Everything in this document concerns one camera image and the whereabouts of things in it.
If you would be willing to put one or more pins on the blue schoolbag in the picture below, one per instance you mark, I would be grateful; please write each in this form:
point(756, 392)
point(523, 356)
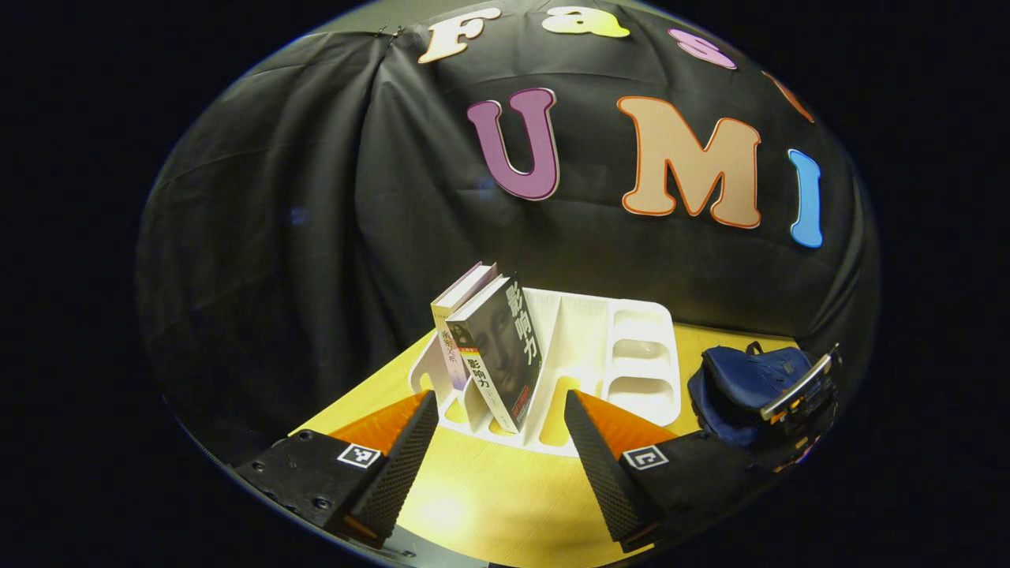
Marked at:
point(734, 386)

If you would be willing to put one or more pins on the black backdrop cloth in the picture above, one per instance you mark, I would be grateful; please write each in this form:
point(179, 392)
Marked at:
point(316, 197)

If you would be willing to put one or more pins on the black backdrop clip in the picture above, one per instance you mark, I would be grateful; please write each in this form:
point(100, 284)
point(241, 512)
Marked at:
point(390, 31)

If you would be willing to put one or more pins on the pink book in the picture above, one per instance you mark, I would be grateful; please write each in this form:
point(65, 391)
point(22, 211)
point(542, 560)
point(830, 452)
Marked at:
point(451, 315)

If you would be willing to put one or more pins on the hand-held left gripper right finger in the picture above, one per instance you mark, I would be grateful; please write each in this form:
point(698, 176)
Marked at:
point(604, 473)

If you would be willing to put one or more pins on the black book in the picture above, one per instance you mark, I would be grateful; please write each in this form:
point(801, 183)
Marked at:
point(505, 355)

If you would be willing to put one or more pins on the white bookshelf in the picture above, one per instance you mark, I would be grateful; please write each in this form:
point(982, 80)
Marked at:
point(639, 347)

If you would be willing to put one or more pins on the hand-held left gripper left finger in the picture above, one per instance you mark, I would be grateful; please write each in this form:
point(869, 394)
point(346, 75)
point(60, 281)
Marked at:
point(406, 465)

